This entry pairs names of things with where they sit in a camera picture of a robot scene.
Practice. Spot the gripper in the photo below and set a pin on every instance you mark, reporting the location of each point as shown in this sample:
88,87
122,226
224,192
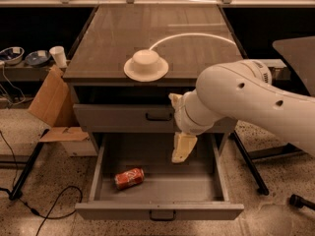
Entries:
181,116

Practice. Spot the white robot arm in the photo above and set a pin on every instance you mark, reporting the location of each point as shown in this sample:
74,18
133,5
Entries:
242,91

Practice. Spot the open grey middle drawer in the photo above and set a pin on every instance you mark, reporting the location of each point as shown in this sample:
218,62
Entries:
192,190

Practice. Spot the closed grey top drawer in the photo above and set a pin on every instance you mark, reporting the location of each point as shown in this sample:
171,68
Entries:
126,118

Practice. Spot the grey drawer cabinet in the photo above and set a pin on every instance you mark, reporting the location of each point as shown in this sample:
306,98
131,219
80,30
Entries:
190,38

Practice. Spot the white upside-down bowl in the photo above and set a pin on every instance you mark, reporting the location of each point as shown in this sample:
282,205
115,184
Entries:
145,66

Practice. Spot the black table leg right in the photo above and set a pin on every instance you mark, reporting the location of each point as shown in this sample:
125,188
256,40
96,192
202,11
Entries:
262,188

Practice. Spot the black table leg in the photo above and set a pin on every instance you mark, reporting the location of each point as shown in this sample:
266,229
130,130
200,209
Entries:
16,193
262,188

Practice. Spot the black caster wheel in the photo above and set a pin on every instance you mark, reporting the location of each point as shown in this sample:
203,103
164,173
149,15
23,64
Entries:
299,202

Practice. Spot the brown cardboard box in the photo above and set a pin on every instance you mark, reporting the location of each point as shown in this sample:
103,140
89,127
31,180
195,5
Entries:
53,106

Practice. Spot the dark side table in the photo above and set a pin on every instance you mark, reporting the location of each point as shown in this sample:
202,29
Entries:
299,54

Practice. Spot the white paper cup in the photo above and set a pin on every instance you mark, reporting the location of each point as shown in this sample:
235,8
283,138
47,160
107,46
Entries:
58,54

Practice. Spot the blue patterned bowl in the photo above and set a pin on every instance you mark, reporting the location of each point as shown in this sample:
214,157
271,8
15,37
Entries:
38,58

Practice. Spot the black table leg left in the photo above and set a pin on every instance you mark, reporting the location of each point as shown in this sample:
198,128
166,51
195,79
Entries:
16,193

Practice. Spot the white blue bowl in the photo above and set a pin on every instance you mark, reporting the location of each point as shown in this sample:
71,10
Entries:
12,55

